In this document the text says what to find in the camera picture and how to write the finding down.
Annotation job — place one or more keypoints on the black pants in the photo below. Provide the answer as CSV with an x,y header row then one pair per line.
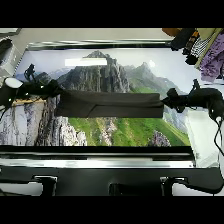
x,y
110,104

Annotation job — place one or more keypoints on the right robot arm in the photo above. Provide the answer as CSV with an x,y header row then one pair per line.
x,y
203,98

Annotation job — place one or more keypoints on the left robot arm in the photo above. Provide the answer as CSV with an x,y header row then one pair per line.
x,y
20,91

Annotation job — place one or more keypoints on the white garment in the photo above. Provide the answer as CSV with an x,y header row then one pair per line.
x,y
201,136

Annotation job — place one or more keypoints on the orange garment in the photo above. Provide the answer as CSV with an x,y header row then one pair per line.
x,y
171,31

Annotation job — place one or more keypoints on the black garment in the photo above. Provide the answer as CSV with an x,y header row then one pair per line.
x,y
182,38

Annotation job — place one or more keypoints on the checked shirt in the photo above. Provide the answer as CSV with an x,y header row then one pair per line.
x,y
199,46

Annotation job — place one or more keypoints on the purple garment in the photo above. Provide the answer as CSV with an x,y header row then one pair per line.
x,y
213,61

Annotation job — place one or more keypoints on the olive garment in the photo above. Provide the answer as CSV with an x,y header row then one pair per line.
x,y
209,33

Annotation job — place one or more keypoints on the silver frame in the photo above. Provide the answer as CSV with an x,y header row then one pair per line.
x,y
100,163

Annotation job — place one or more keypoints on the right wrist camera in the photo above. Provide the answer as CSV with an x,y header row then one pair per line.
x,y
196,85

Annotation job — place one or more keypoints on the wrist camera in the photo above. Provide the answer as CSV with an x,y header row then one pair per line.
x,y
30,71
196,85

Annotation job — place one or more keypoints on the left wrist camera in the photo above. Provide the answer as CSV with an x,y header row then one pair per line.
x,y
30,71

